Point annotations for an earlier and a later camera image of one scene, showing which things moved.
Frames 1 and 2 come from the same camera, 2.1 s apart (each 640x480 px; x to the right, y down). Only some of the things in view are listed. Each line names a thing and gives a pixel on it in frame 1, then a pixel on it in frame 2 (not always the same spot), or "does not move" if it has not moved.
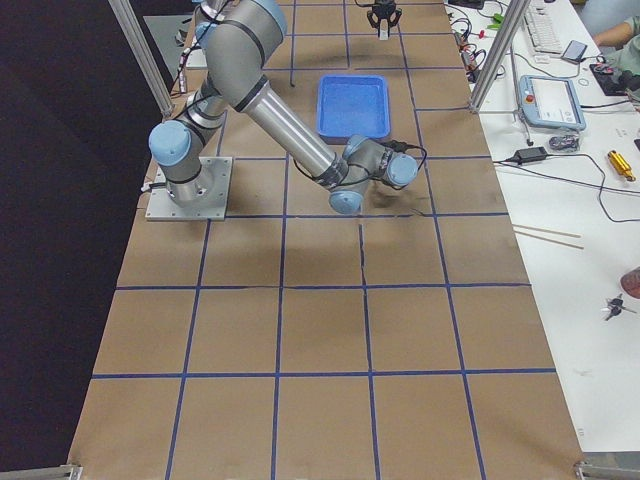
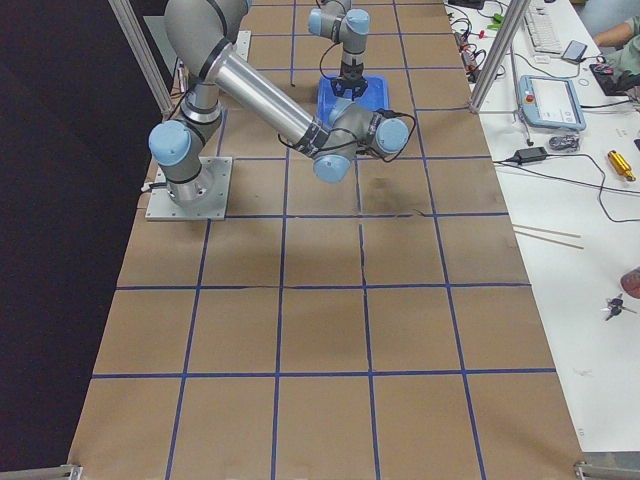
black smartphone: (574, 50) does not move
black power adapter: (529, 154) does not move
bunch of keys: (615, 306) does not move
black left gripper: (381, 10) -> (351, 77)
